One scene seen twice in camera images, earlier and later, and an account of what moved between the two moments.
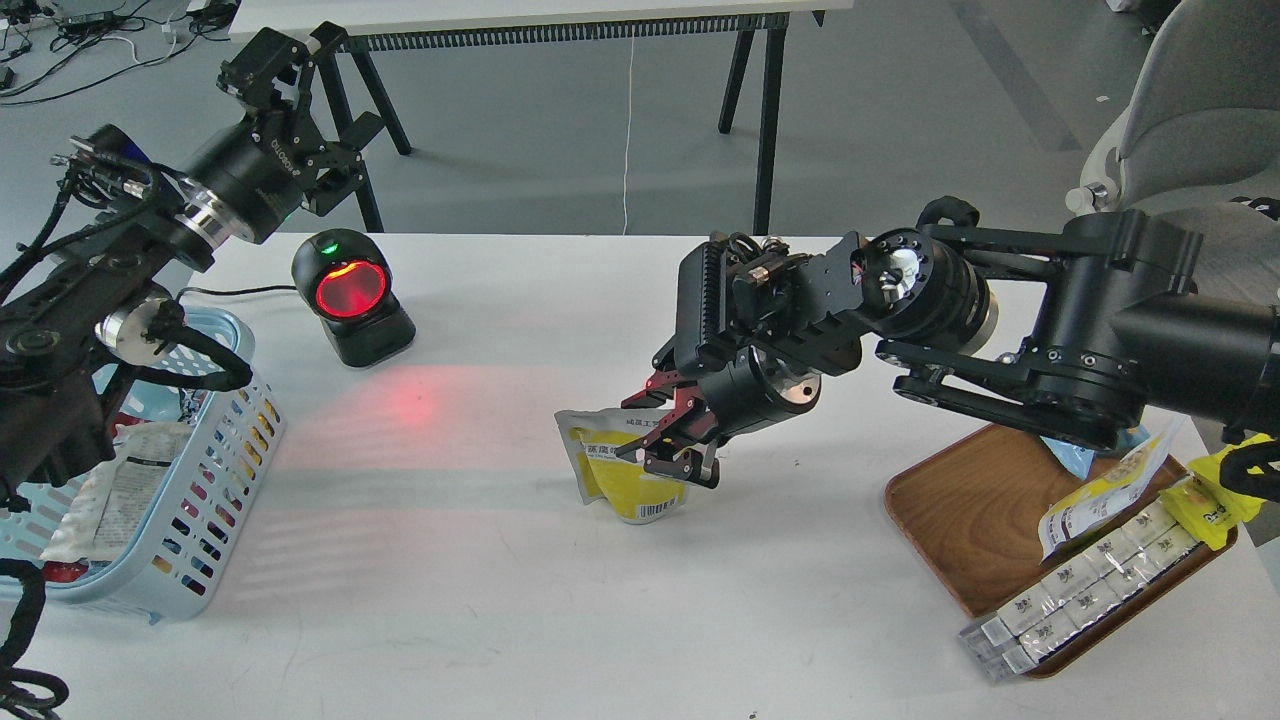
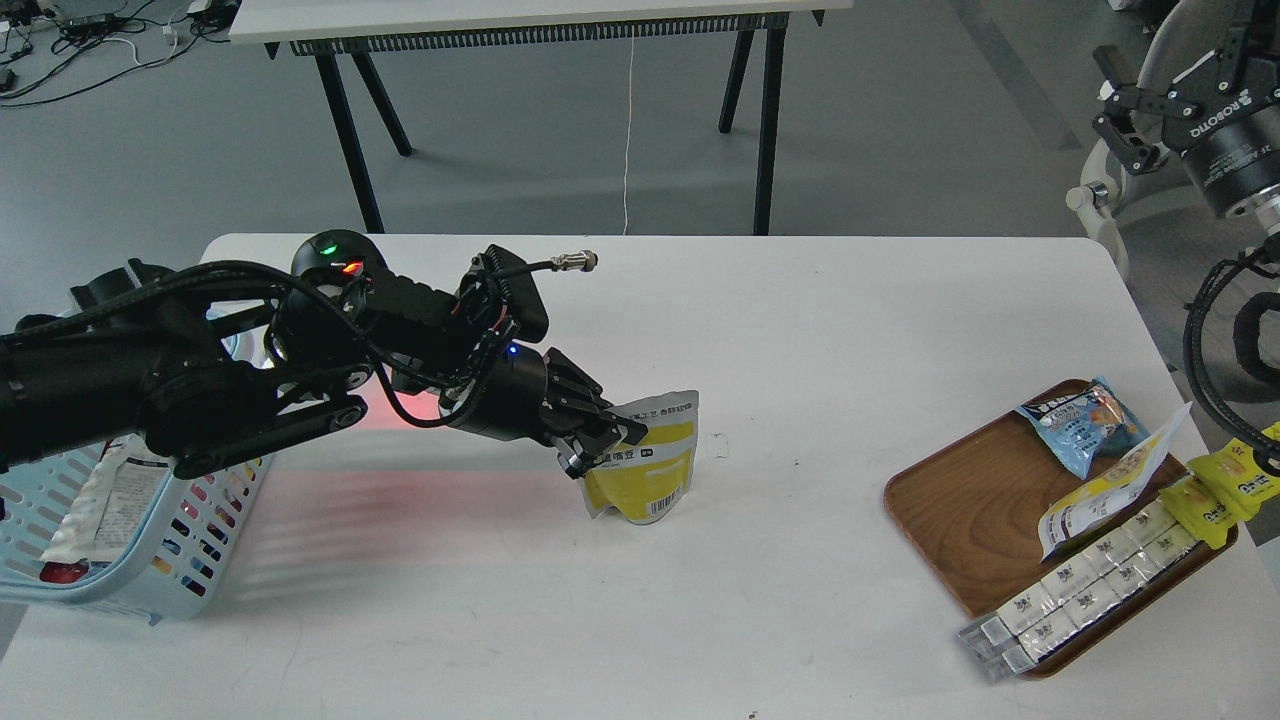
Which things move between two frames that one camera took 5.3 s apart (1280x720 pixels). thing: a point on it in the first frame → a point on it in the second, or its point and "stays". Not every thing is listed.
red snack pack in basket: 63,571 stays
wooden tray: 971,513 stays
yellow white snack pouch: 633,494 stays
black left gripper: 252,177 → 525,394
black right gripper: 734,399 → 1230,132
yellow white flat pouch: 1079,514 stays
